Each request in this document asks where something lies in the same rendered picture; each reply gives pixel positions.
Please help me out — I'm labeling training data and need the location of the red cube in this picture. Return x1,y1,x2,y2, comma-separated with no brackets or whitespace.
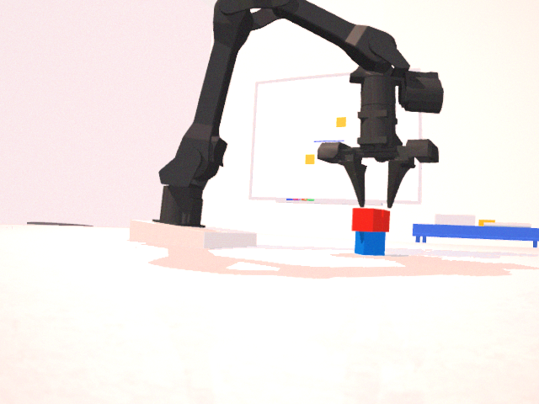
351,208,382,232
382,210,390,232

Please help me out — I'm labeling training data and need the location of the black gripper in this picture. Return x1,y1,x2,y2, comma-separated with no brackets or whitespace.
317,104,439,209

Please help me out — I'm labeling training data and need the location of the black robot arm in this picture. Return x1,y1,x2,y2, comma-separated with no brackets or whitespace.
152,0,444,228

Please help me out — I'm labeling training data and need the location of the blue cube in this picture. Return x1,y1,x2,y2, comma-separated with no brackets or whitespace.
355,231,386,256

